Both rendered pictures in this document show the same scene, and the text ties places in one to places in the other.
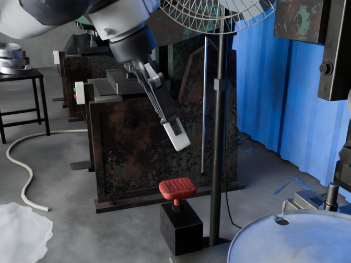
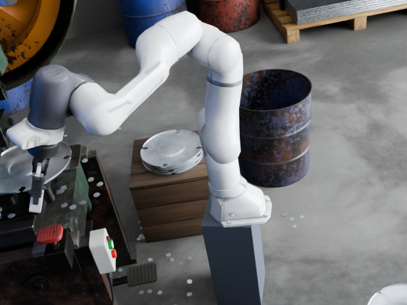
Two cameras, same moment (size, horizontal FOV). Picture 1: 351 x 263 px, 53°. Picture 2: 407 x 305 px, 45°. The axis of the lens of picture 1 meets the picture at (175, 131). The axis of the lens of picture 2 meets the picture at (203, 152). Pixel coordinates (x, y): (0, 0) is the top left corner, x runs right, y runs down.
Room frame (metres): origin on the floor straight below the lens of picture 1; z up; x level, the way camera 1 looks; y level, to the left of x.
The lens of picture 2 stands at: (1.47, 0.75, 1.66)
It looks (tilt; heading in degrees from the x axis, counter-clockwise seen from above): 35 degrees down; 198
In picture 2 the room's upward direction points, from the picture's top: 10 degrees counter-clockwise
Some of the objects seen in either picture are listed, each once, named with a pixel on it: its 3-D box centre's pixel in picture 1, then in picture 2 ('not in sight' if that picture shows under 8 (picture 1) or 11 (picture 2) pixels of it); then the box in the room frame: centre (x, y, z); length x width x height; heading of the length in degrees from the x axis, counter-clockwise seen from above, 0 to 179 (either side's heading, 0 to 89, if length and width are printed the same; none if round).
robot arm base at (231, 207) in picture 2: not in sight; (238, 194); (0.18, 0.44, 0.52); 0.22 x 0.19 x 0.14; 91
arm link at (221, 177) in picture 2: not in sight; (217, 144); (0.15, 0.38, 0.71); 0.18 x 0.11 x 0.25; 24
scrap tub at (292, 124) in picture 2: not in sight; (271, 129); (-0.65, 0.46, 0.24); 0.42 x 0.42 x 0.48
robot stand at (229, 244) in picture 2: not in sight; (235, 251); (0.18, 0.40, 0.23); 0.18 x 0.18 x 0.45; 1
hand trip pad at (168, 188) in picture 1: (177, 201); (52, 241); (0.63, 0.00, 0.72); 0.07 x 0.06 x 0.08; 110
